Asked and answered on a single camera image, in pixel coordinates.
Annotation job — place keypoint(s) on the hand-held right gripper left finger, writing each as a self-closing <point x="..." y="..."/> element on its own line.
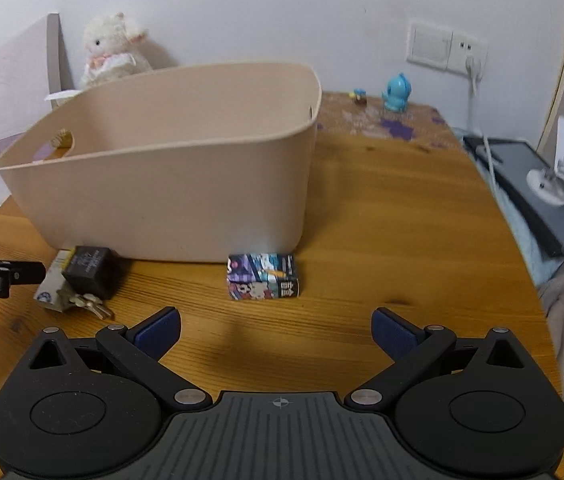
<point x="159" y="332"/>

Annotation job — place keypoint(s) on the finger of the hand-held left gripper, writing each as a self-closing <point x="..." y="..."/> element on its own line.
<point x="27" y="271"/>

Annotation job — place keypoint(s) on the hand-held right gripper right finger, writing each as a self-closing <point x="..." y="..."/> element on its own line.
<point x="392" y="332"/>

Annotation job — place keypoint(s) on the small white yellow carton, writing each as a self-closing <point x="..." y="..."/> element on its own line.
<point x="51" y="285"/>

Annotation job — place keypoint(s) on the black cube relay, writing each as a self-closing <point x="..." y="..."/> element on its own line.
<point x="89" y="267"/>

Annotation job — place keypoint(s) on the small colourful printed box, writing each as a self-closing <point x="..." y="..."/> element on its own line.
<point x="262" y="277"/>

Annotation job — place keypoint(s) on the beige plastic basket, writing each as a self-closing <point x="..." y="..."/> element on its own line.
<point x="162" y="200"/>

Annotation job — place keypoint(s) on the bunch of metal keys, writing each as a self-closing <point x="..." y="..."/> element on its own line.
<point x="93" y="306"/>

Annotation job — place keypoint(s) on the purple flat item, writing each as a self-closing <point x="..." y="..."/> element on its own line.
<point x="9" y="142"/>

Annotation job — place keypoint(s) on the dark grey flat case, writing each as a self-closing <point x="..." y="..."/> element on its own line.
<point x="552" y="220"/>

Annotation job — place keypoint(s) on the grey upright board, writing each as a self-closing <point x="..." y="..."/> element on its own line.
<point x="57" y="60"/>

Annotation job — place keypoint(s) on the brown patterned table mat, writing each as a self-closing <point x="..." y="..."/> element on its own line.
<point x="387" y="122"/>

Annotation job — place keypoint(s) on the white plush sheep toy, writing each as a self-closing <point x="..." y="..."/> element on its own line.
<point x="109" y="52"/>

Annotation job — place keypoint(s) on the tiny blue brown figurine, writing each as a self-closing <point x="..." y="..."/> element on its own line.
<point x="359" y="96"/>

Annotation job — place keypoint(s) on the blue bird figurine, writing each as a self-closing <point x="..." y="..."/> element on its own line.
<point x="395" y="92"/>

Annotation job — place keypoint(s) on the white wall switch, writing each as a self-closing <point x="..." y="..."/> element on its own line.
<point x="429" y="44"/>

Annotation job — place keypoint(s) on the white wall socket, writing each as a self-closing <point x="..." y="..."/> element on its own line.
<point x="469" y="47"/>

